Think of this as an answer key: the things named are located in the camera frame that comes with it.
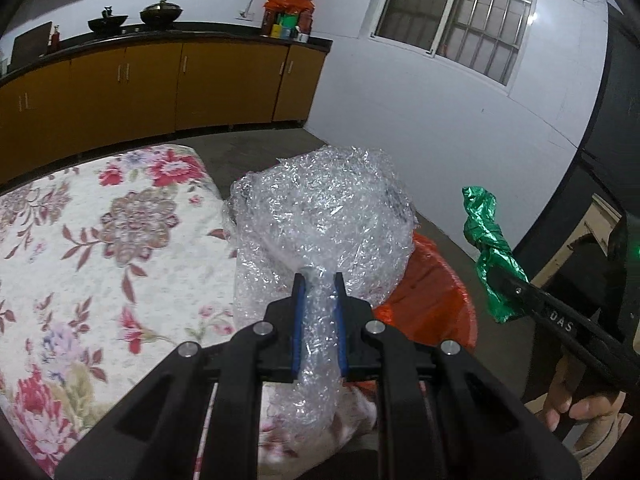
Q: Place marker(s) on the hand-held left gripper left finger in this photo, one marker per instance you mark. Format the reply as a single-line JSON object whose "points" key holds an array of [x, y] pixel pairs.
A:
{"points": [[298, 325]]}

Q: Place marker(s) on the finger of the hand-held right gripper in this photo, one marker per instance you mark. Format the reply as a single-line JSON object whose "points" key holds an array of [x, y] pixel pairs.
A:
{"points": [[560, 320]]}

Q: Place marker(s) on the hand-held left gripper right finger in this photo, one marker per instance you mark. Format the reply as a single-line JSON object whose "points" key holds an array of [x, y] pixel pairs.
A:
{"points": [[341, 325]]}

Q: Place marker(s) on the red plastic liner bag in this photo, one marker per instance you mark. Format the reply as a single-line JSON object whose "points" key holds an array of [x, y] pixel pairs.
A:
{"points": [[430, 285]]}

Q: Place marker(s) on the orange plastic bag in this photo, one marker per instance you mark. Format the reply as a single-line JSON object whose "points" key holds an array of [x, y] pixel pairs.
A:
{"points": [[440, 305]]}

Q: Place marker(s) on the green plastic bag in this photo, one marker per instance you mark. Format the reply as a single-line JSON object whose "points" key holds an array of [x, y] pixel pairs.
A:
{"points": [[487, 242]]}

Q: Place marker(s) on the clear bubble wrap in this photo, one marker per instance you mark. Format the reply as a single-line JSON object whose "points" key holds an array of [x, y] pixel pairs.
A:
{"points": [[320, 210]]}

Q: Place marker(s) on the person's right hand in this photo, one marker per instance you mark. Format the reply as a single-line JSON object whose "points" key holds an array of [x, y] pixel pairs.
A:
{"points": [[557, 400]]}

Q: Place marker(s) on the pale wooden plank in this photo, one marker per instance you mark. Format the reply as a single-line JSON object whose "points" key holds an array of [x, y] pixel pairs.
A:
{"points": [[595, 220]]}

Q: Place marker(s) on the floral blanket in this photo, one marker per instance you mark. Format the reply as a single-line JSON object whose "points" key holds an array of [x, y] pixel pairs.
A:
{"points": [[100, 270]]}

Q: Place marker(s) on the wooden lower kitchen cabinets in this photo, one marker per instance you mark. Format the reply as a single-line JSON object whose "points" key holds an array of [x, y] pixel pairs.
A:
{"points": [[150, 90]]}

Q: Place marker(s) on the green can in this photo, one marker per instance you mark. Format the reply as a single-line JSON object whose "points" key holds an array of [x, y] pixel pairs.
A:
{"points": [[286, 26]]}

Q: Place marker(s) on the black kitchen countertop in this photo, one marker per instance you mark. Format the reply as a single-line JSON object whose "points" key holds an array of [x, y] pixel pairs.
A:
{"points": [[200, 36]]}

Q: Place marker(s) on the red bag of packages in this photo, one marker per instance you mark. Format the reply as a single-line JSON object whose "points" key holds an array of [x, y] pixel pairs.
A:
{"points": [[289, 5]]}

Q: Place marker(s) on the barred window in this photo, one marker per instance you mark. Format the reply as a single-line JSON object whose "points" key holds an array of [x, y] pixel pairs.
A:
{"points": [[450, 15]]}

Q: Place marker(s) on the large black wok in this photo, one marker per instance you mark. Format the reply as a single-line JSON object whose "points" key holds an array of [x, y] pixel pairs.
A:
{"points": [[161, 12]]}

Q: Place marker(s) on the small black wok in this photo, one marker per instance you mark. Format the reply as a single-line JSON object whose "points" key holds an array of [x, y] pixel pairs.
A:
{"points": [[107, 22]]}

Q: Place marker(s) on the small red bottle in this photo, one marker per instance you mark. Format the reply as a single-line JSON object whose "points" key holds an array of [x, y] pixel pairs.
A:
{"points": [[55, 37]]}

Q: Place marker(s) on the brown cutting board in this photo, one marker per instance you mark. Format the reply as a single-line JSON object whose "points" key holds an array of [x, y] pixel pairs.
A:
{"points": [[31, 42]]}

